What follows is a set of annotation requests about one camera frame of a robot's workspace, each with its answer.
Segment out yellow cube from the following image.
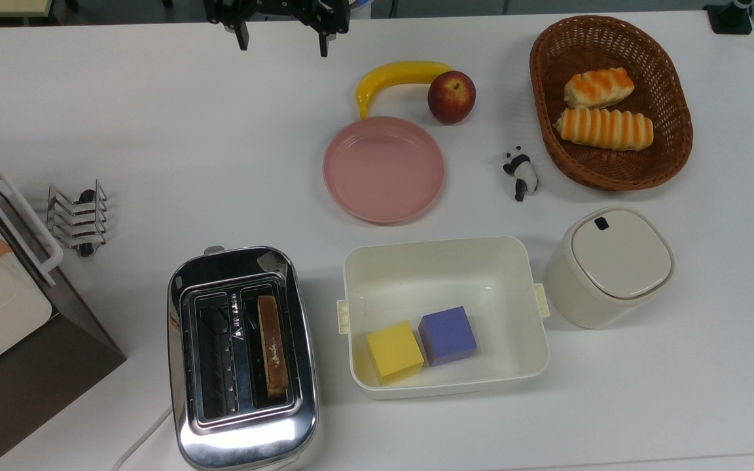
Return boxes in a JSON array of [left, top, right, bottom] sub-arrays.
[[367, 321, 425, 386]]

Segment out long striped bread roll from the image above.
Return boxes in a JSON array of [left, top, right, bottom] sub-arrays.
[[552, 107, 655, 152]]

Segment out chrome two-slot toaster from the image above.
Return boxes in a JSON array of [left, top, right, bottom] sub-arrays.
[[167, 245, 321, 471]]

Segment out cream lidded bin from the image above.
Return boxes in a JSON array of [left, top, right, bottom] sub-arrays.
[[543, 206, 676, 330]]

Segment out purple cube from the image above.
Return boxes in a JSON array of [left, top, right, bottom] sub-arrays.
[[418, 305, 478, 367]]

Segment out toast slice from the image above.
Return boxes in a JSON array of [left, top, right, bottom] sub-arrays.
[[257, 295, 287, 400]]

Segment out yellow banana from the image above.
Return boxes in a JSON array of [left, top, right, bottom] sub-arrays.
[[355, 60, 454, 121]]

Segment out brown wicker basket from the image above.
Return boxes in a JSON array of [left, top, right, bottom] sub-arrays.
[[530, 15, 694, 192]]

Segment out white oven with handle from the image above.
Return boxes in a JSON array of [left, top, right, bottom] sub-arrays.
[[0, 152, 127, 471]]

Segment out red apple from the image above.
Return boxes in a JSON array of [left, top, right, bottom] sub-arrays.
[[427, 70, 476, 125]]

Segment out black camera stand base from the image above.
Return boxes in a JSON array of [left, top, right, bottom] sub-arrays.
[[704, 0, 754, 35]]

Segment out cream rectangular plastic tub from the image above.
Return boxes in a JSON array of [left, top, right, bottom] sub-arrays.
[[337, 236, 550, 400]]

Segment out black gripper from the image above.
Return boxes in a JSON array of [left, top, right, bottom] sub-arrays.
[[205, 0, 351, 58]]

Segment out short striped bread roll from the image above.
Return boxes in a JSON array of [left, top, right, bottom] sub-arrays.
[[564, 67, 636, 109]]

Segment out white toaster power cable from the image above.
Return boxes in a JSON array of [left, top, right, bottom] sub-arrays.
[[112, 406, 175, 471]]

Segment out pink round plate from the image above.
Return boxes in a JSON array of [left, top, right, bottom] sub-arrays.
[[323, 116, 446, 224]]

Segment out metal toast rack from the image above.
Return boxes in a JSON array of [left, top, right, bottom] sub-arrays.
[[46, 179, 109, 258]]

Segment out panda figurine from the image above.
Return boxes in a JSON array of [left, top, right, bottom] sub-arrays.
[[502, 146, 539, 202]]

